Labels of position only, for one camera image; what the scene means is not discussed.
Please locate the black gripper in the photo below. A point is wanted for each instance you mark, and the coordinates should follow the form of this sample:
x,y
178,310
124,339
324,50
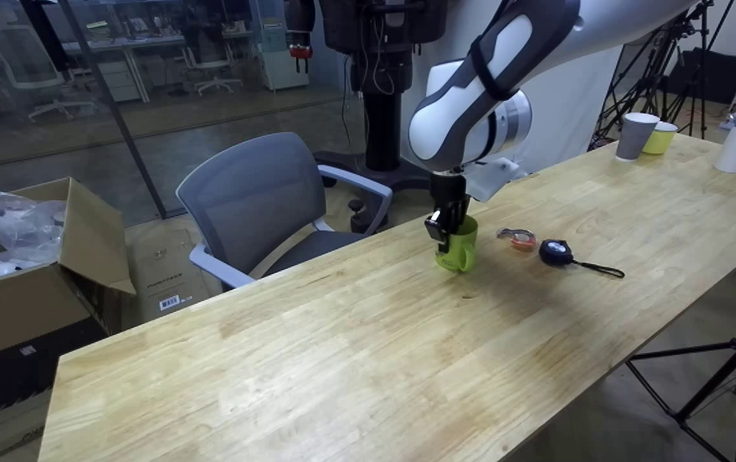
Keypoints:
x,y
450,206

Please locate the green mug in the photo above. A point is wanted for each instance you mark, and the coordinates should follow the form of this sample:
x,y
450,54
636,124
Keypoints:
x,y
460,249

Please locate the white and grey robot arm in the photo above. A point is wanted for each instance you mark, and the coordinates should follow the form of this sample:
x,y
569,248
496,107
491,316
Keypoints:
x,y
521,40

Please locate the dark blue tape measure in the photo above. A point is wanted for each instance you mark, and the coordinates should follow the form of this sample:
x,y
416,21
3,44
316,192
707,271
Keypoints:
x,y
556,252

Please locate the grey office chair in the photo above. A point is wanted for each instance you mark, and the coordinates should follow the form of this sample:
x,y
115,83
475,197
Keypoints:
x,y
253,197

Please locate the grey paper cup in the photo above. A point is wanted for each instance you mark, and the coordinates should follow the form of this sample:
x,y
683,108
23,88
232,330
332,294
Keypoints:
x,y
634,135

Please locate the yellow-green cup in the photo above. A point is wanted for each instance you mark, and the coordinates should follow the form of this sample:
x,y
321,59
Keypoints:
x,y
659,139

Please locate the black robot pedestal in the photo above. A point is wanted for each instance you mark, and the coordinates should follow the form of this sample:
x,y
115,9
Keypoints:
x,y
379,40

